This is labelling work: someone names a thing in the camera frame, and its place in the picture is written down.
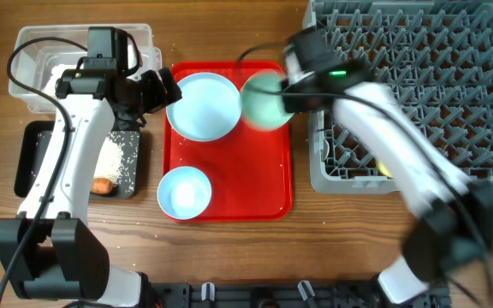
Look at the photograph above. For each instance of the green bowl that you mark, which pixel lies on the green bowl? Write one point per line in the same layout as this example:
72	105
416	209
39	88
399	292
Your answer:
263	111

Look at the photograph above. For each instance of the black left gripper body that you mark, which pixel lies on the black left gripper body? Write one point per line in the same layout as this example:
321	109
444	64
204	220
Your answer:
149	97

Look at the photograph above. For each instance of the red plastic tray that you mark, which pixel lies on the red plastic tray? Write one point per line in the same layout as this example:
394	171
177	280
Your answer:
249	170

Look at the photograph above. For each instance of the yellow plastic cup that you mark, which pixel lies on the yellow plastic cup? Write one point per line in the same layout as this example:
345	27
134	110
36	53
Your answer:
383	170

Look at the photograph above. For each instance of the grey dishwasher rack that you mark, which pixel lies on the grey dishwasher rack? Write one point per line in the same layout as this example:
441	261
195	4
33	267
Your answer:
437	59

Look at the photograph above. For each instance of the clear plastic bin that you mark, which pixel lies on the clear plastic bin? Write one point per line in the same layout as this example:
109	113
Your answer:
32	66

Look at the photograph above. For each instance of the light blue bowl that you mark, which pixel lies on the light blue bowl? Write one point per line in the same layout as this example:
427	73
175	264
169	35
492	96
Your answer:
184	193

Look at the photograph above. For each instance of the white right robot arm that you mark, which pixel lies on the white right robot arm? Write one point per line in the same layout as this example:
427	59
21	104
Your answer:
454	213

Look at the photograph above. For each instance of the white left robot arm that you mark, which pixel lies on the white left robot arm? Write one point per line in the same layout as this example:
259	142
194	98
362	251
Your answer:
47	250

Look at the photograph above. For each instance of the black waste tray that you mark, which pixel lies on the black waste tray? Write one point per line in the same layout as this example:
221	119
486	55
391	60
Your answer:
34	146

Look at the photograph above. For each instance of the orange carrot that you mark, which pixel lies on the orange carrot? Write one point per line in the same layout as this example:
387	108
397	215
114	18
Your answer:
102	186

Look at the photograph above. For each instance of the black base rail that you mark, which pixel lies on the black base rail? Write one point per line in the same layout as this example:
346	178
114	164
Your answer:
342	294

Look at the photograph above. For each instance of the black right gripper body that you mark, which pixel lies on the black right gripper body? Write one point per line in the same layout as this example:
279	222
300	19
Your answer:
294	103

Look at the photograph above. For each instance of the white rice pile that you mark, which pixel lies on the white rice pile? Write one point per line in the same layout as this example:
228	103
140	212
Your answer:
109	164

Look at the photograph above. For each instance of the light blue plate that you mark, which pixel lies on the light blue plate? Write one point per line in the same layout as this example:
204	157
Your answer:
209	109

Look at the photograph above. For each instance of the white tissue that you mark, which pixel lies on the white tissue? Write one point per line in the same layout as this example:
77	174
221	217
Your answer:
55	74

